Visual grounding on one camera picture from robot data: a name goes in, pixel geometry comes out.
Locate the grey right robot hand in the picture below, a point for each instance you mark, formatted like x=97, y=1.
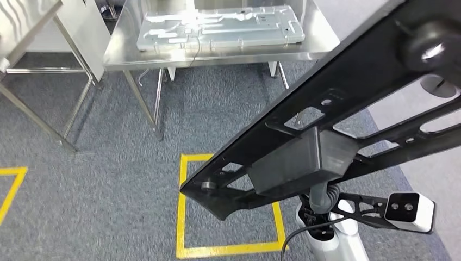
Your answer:
x=318, y=198

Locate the black plastic plate frame part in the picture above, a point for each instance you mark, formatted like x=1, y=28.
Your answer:
x=324, y=83

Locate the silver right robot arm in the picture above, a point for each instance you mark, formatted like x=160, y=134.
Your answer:
x=335, y=245

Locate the stainless steel workbench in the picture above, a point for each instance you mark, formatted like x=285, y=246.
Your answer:
x=126, y=54

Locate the yellow floor tape square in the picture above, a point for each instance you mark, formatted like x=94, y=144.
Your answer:
x=230, y=249
x=12, y=191

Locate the black pole stand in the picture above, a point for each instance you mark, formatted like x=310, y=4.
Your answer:
x=450, y=90

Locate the stamped grey metal panel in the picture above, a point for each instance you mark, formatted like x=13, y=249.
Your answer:
x=223, y=32

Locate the white box panel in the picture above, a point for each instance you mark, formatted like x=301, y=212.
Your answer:
x=84, y=36

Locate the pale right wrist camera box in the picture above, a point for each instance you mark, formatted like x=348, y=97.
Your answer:
x=407, y=210

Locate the steel frame side table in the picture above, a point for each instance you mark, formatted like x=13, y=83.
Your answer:
x=21, y=28

